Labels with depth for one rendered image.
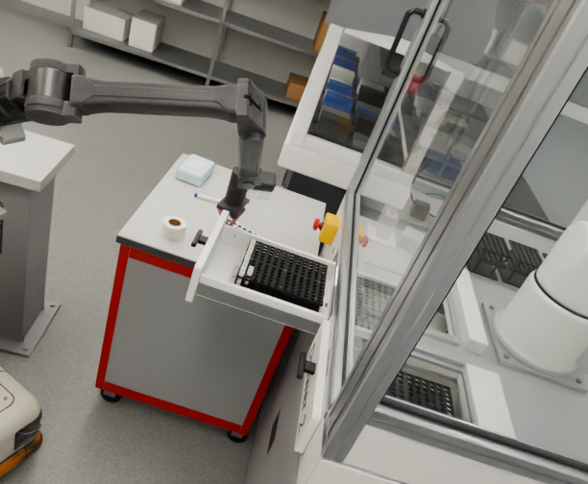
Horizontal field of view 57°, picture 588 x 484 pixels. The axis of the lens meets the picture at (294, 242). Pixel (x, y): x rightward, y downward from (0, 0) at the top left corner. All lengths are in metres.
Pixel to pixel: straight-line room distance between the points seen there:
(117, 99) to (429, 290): 0.66
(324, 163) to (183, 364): 0.91
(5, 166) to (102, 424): 0.92
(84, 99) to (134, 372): 1.10
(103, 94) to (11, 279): 1.15
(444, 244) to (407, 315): 0.12
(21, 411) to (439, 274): 1.34
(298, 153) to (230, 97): 1.09
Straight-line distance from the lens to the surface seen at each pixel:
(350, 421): 0.90
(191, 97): 1.05
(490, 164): 0.66
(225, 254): 1.48
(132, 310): 1.76
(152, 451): 2.05
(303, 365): 1.14
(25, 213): 1.92
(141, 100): 1.06
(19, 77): 1.15
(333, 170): 2.12
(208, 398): 1.94
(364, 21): 1.96
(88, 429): 2.07
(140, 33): 5.13
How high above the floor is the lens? 1.69
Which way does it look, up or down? 32 degrees down
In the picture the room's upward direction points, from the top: 21 degrees clockwise
